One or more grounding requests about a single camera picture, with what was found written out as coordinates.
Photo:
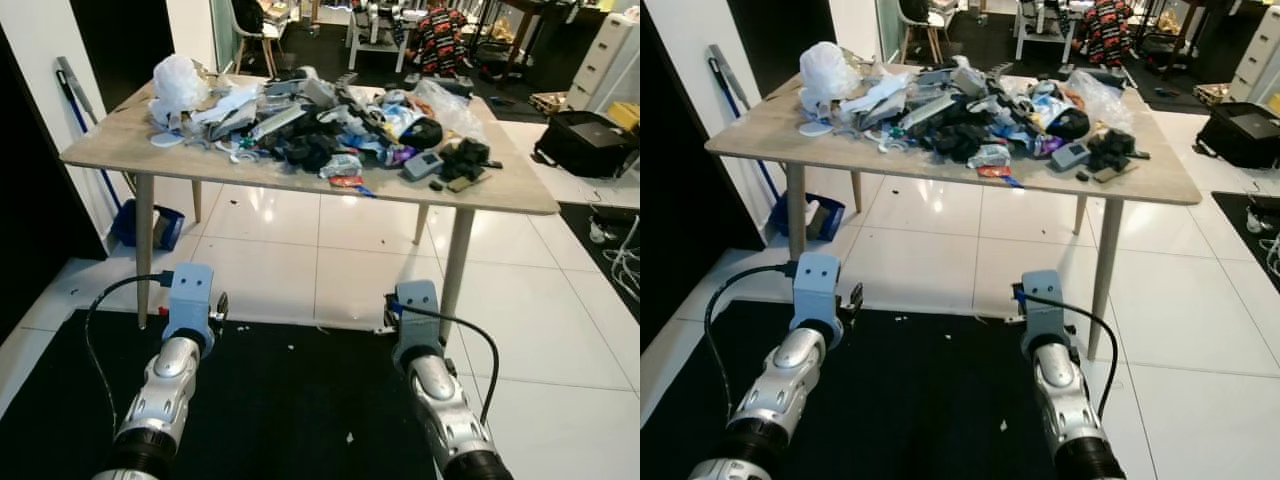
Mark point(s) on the chair with wooden legs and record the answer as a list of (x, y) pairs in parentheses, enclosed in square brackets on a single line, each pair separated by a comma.
[(912, 12), (248, 20)]

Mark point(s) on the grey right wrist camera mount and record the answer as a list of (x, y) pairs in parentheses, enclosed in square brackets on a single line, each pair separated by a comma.
[(1042, 305), (415, 315)]

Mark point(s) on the black floor mat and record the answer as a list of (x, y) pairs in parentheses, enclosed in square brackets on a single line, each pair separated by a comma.
[(280, 400), (920, 400)]

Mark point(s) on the silver flat package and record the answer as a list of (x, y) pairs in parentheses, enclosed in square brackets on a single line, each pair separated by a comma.
[(928, 110), (280, 120)]

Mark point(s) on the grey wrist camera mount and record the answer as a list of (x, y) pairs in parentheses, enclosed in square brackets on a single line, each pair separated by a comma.
[(815, 285), (415, 315), (1042, 305), (188, 295)]

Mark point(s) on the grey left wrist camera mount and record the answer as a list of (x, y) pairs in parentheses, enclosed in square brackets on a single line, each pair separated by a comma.
[(815, 285), (188, 295)]

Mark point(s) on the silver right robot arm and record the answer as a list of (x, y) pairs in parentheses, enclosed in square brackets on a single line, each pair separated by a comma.
[(1065, 398), (440, 400)]

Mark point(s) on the white metal stool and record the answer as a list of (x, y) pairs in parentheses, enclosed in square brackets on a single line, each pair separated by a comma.
[(375, 25), (1040, 20)]

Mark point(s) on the black clothing pile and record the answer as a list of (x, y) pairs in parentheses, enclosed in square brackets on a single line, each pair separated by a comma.
[(955, 130), (312, 140)]

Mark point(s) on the person in red black clothes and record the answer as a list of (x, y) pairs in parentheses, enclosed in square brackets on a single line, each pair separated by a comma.
[(440, 40), (1105, 30)]

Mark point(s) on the white plastic bag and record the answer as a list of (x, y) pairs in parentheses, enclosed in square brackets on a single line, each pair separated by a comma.
[(828, 72), (178, 82)]

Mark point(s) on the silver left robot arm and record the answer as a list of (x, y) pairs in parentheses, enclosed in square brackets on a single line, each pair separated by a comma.
[(165, 385), (790, 372)]

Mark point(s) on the silver teal packet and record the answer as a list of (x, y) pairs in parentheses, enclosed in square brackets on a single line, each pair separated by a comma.
[(990, 156), (342, 166)]

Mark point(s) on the white crumpled paper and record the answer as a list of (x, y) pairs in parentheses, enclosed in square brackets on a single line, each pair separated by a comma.
[(882, 95), (228, 103)]

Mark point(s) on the blue dustpan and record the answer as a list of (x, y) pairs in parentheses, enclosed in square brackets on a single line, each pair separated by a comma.
[(160, 228), (822, 220)]

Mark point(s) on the white drawer cabinet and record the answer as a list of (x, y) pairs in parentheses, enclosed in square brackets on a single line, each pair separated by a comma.
[(1260, 55), (605, 60)]

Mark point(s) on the red snack packet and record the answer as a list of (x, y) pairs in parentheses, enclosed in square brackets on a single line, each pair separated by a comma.
[(992, 172), (345, 182)]

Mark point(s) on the light wooden table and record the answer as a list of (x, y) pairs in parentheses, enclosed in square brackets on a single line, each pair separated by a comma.
[(790, 135), (130, 150)]

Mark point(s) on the clear plastic bag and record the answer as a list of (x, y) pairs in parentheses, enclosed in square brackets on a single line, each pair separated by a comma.
[(1105, 100), (455, 110)]

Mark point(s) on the black pouch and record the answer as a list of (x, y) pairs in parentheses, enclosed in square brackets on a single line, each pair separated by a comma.
[(1068, 124), (423, 135)]

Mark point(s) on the white round lid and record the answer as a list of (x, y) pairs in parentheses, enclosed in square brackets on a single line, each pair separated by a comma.
[(815, 129), (167, 140)]

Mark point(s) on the black suitcase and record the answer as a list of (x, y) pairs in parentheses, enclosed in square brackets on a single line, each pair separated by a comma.
[(1245, 130), (585, 140)]

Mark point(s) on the black rug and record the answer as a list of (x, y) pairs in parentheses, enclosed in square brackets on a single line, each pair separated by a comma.
[(1232, 215), (575, 215)]

